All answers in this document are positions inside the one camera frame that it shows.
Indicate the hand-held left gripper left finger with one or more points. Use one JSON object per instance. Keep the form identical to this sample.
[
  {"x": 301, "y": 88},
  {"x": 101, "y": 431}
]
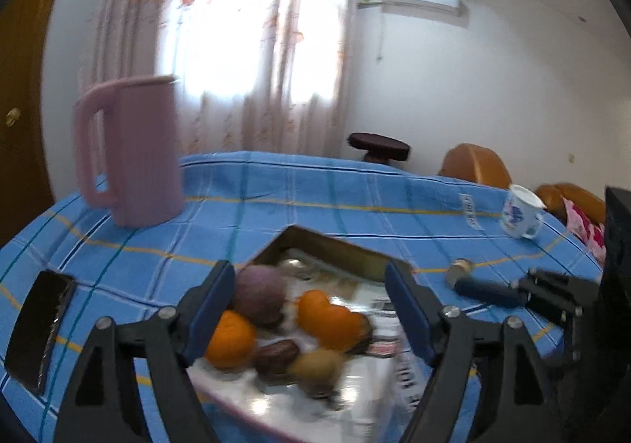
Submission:
[{"x": 209, "y": 315}]

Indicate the pink floral blanket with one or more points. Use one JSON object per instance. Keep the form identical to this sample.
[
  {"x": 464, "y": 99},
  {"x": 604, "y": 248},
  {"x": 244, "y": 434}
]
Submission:
[{"x": 584, "y": 226}]

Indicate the dark round stool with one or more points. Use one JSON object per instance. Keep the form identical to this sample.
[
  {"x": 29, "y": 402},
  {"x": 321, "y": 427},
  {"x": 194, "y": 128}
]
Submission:
[{"x": 379, "y": 145}]

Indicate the brown wooden door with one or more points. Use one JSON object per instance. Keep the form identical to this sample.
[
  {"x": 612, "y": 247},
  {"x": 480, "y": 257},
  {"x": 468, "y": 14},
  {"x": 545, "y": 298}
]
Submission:
[{"x": 24, "y": 103}]

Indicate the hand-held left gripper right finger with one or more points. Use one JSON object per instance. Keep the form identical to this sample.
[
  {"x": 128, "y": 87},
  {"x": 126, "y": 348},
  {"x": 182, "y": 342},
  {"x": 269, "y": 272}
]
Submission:
[{"x": 411, "y": 315}]

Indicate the printed paper sheet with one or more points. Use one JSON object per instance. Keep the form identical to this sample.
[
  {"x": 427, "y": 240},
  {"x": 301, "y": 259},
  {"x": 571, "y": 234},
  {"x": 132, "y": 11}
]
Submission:
[{"x": 365, "y": 295}]

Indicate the blue checked tablecloth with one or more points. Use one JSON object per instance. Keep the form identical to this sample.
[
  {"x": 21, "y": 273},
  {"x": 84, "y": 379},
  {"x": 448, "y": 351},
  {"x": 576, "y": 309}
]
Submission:
[{"x": 320, "y": 196}]

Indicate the pink electric kettle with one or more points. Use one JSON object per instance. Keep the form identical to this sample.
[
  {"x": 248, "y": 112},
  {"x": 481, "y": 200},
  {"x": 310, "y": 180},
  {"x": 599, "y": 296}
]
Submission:
[{"x": 143, "y": 152}]

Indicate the black smartphone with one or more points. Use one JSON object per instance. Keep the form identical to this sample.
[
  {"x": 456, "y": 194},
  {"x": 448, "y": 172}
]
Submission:
[{"x": 39, "y": 329}]

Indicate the large orange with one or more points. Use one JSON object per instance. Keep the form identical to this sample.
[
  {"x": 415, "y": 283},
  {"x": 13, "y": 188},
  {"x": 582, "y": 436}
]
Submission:
[{"x": 230, "y": 339}]

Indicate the dark brown mangosteen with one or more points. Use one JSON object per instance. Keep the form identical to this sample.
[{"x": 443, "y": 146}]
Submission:
[{"x": 276, "y": 357}]

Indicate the white enamel mug blue print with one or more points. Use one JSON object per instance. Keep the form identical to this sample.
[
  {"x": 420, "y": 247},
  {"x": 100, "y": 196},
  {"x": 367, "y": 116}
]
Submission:
[{"x": 520, "y": 214}]

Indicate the brown leather armchair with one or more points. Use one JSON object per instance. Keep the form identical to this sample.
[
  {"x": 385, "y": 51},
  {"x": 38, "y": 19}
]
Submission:
[{"x": 475, "y": 164}]

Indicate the small cylindrical jar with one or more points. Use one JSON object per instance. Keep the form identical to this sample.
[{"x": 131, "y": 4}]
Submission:
[{"x": 459, "y": 270}]

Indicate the purple round fruit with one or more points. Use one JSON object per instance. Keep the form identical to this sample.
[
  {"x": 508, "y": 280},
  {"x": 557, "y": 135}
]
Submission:
[{"x": 260, "y": 292}]

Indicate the pink metal tin box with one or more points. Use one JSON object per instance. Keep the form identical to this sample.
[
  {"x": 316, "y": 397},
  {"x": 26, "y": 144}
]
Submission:
[{"x": 345, "y": 256}]

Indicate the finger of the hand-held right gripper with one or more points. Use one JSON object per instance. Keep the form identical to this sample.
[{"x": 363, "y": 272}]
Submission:
[
  {"x": 557, "y": 292},
  {"x": 488, "y": 292}
]

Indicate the sheer floral curtain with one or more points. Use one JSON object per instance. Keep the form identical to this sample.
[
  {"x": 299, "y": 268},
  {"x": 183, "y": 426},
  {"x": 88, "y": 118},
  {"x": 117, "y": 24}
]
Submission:
[{"x": 236, "y": 29}]

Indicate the brown round fruit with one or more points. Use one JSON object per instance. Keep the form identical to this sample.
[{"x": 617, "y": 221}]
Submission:
[{"x": 318, "y": 366}]

